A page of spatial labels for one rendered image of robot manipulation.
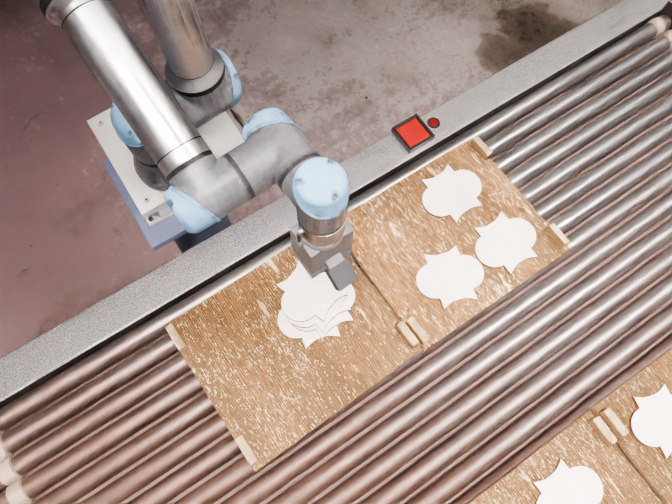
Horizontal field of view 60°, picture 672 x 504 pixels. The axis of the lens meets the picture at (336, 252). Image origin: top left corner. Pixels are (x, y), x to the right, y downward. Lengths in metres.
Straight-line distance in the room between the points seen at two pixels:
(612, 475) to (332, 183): 0.83
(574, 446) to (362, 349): 0.45
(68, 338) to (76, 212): 1.25
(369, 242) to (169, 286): 0.45
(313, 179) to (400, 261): 0.54
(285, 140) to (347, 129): 1.71
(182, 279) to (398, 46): 1.82
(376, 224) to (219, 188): 0.56
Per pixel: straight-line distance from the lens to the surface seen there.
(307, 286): 1.22
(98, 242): 2.46
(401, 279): 1.27
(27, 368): 1.37
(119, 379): 1.30
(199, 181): 0.83
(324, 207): 0.78
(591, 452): 1.30
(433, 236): 1.32
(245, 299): 1.25
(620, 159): 1.57
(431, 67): 2.78
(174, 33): 1.09
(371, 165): 1.40
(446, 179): 1.38
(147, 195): 1.39
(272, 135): 0.85
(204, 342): 1.24
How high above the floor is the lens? 2.13
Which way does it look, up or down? 69 degrees down
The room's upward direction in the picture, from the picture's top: 3 degrees clockwise
